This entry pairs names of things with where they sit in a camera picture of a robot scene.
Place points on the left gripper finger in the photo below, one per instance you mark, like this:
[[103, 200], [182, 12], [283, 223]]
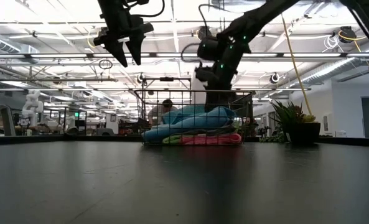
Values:
[[118, 53], [136, 49]]

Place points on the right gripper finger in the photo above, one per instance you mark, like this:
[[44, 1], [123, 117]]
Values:
[[211, 99], [227, 99]]

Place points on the blue microfiber towel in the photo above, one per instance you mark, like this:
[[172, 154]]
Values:
[[196, 123]]

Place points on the pink microfiber towel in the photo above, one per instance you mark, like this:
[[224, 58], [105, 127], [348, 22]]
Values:
[[209, 140]]

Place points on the green microfiber towel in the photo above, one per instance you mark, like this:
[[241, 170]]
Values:
[[171, 140]]

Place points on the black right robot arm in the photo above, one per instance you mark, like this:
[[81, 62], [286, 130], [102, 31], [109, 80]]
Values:
[[259, 15]]

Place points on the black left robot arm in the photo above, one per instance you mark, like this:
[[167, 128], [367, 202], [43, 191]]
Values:
[[115, 12]]

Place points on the person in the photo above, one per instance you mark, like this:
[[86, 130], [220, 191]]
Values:
[[159, 112]]

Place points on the potted succulent plant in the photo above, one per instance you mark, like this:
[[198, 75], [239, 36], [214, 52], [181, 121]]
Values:
[[296, 124]]

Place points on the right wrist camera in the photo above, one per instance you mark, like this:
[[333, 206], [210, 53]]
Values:
[[204, 74]]

